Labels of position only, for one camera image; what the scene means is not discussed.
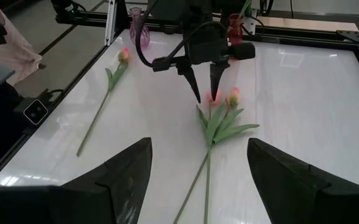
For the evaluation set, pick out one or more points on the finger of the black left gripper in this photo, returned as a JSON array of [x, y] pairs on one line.
[[190, 77], [216, 77]]

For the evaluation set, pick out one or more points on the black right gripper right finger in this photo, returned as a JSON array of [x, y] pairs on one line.
[[306, 199]]

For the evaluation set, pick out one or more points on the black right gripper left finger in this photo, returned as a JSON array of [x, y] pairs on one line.
[[73, 205]]

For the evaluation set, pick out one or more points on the pink tulip flower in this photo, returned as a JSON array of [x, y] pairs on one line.
[[219, 97]]

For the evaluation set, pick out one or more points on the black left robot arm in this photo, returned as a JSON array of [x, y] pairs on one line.
[[198, 9]]

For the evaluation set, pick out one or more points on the red ribbed glass vase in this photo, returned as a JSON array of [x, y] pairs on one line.
[[235, 32]]

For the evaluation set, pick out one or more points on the purple ribbed glass vase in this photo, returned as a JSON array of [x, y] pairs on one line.
[[142, 35]]

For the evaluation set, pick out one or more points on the pink tulip bottom left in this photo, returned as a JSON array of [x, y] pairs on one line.
[[124, 56]]

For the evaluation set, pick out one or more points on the person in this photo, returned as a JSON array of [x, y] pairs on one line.
[[11, 53]]

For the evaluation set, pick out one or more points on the silver corner bracket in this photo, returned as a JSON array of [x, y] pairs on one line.
[[110, 21]]

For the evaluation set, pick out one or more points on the black aluminium table frame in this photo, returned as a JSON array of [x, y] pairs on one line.
[[306, 35]]

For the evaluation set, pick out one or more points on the small table-level camera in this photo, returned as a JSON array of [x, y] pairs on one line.
[[35, 111]]

